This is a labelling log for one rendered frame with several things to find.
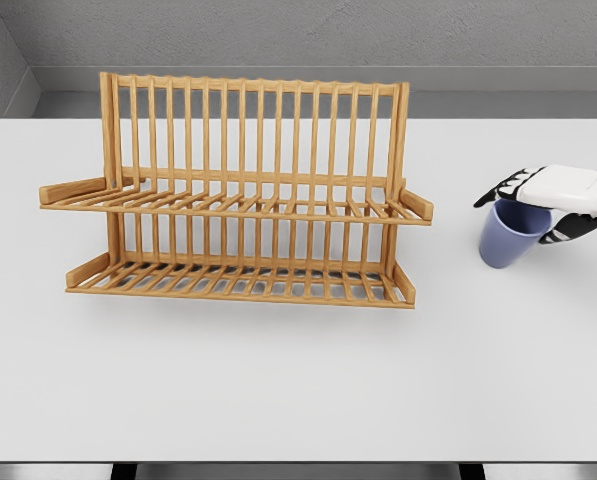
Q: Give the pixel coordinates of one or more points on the wooden two-tier dish rack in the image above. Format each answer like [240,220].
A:
[258,200]

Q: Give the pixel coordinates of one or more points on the blue plastic cup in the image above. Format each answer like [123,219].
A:
[505,245]

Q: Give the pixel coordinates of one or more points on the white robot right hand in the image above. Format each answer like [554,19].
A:
[560,190]

